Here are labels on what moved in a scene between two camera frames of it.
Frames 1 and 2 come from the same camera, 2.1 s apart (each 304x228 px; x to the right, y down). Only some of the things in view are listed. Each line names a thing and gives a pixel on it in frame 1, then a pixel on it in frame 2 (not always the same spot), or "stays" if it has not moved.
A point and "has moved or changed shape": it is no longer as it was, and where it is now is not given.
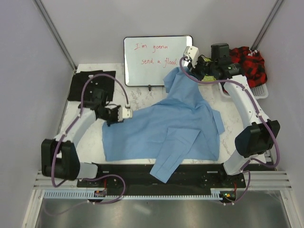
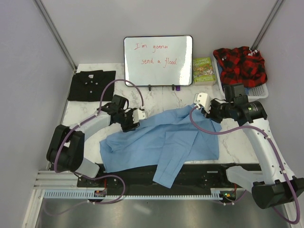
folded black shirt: [79, 80] stays
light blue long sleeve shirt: [176, 132] has moved or changed shape
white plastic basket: [259, 92] stays
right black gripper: [194, 71] → [211, 115]
